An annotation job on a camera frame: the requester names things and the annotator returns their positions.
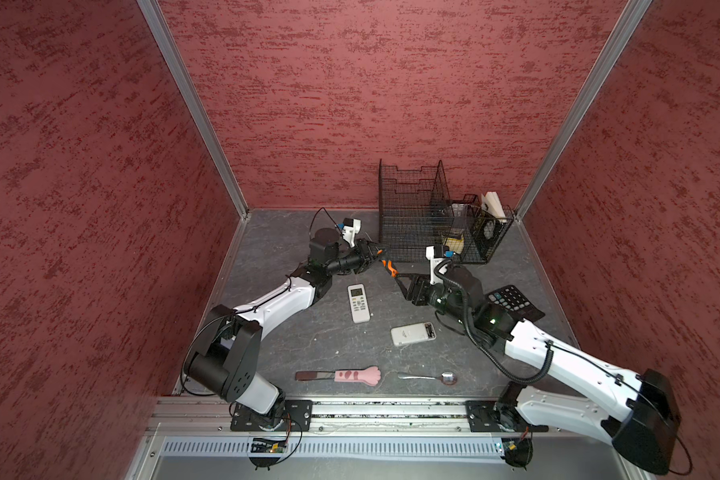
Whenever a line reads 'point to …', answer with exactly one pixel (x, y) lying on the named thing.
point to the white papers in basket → (491, 203)
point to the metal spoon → (449, 378)
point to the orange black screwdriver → (388, 264)
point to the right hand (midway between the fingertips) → (399, 284)
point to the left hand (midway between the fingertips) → (390, 253)
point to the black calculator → (511, 298)
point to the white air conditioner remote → (359, 303)
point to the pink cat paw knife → (371, 376)
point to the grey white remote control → (413, 333)
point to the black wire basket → (417, 215)
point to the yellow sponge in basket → (456, 245)
